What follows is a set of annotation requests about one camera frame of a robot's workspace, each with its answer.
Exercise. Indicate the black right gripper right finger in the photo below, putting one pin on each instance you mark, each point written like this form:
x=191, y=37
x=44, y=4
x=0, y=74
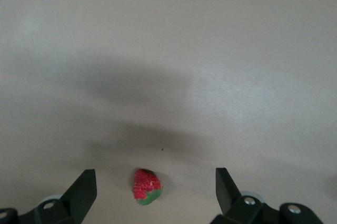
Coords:
x=229, y=197

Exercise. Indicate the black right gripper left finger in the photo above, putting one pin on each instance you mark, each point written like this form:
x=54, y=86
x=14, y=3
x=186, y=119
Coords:
x=79, y=197

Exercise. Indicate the red strawberry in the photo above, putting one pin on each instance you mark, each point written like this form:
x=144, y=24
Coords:
x=143, y=184

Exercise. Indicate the brown table cover mat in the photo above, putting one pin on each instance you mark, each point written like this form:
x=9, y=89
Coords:
x=168, y=50

